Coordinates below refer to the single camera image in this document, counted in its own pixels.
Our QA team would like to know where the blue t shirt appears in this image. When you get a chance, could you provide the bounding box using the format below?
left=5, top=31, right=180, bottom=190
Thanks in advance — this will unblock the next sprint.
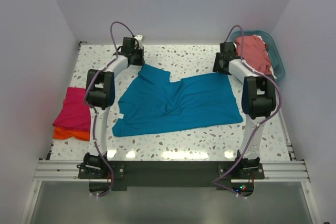
left=112, top=65, right=243, bottom=137

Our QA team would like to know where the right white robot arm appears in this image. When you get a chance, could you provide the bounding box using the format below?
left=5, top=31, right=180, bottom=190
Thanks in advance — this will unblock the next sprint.
left=213, top=42, right=276, bottom=178

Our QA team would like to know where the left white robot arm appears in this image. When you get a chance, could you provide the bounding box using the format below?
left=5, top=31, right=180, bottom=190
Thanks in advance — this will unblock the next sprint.
left=83, top=35, right=145, bottom=178

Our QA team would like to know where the salmon pink t shirt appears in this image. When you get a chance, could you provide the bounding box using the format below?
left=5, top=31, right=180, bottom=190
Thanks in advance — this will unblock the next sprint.
left=234, top=35, right=273, bottom=75

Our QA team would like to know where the teal plastic basket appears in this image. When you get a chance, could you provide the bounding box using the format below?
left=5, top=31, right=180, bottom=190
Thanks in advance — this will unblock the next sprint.
left=226, top=30, right=285, bottom=81

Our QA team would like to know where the white cloth in basket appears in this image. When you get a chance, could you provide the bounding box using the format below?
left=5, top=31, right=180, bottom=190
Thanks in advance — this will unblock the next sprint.
left=255, top=35, right=277, bottom=80

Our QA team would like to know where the folded orange t shirt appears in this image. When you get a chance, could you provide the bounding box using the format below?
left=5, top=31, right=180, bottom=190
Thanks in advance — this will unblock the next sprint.
left=53, top=127, right=90, bottom=141

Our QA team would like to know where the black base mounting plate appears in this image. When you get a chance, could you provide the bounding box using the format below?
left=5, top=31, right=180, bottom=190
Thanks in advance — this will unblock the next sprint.
left=77, top=160, right=265, bottom=196

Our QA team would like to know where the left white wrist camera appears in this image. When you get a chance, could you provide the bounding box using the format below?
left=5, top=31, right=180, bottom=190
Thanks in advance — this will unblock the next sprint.
left=133, top=35, right=144, bottom=49

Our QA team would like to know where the aluminium frame rail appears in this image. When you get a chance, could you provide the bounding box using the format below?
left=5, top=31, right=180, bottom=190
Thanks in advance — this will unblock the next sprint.
left=33, top=159, right=310, bottom=182

